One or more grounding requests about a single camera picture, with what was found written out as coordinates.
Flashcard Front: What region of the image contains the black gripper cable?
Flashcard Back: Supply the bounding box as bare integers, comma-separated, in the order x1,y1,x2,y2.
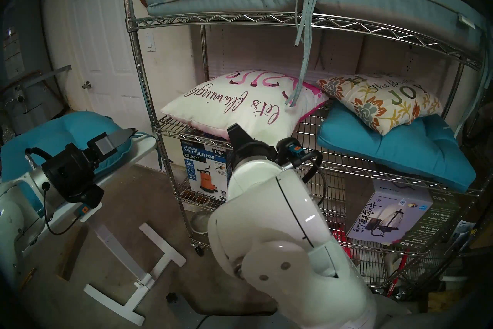
25,147,84,236
275,138,329,206

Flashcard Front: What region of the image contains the red plastic item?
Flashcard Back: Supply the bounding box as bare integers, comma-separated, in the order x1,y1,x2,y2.
331,226,354,258

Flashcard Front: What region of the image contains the grey metal tank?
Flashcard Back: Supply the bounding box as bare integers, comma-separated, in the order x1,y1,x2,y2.
4,82,65,136

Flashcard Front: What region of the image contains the red handled tool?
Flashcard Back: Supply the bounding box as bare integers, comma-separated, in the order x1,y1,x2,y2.
386,253,409,297

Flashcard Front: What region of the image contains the utility pump cardboard box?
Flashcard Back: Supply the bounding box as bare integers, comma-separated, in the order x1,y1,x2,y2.
180,139,236,201

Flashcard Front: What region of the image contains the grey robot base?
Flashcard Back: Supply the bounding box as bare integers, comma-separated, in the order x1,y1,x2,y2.
169,286,285,329

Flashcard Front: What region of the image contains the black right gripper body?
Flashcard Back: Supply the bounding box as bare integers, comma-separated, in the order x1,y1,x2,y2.
231,141,278,171

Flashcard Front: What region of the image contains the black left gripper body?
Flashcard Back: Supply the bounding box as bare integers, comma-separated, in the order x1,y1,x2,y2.
40,133,117,210

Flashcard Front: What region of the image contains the grey metal frame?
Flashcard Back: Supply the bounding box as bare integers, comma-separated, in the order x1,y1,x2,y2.
0,0,72,95

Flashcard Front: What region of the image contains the chrome wire shelf rack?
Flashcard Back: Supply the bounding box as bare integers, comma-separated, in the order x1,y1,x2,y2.
120,0,493,292

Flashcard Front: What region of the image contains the small metal bowl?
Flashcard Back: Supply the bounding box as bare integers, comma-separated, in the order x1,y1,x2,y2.
191,210,213,234

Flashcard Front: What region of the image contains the teal seat cushion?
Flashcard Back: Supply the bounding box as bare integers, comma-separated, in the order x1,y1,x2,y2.
0,111,133,213
318,101,477,193

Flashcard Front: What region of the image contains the lamp picture cardboard box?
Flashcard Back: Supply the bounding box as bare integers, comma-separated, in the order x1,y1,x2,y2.
347,180,459,247

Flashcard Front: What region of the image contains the white panel door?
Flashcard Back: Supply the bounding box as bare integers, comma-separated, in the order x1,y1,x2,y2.
64,0,154,119

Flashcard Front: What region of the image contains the floral print throw pillow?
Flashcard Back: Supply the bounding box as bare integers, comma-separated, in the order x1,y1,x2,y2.
317,74,443,136

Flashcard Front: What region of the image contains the white pink script pillow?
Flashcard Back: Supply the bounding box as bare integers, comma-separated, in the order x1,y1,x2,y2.
161,70,329,147

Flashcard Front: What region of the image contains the white rolling side table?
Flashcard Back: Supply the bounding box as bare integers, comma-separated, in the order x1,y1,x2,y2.
19,134,187,327

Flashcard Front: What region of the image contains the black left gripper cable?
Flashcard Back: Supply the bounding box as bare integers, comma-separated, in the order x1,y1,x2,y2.
25,147,84,236

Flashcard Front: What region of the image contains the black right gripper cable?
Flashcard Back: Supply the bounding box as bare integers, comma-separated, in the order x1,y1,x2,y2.
275,138,329,206

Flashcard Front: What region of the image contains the white crumpled bag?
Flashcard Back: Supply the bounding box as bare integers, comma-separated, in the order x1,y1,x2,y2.
355,249,387,283

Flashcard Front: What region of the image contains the wooden board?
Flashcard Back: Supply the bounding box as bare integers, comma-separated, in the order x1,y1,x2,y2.
56,226,87,282

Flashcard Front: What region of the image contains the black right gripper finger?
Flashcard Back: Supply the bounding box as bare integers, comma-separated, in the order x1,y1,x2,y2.
226,123,256,150

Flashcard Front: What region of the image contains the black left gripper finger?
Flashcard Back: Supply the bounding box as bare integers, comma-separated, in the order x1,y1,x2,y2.
94,128,138,158

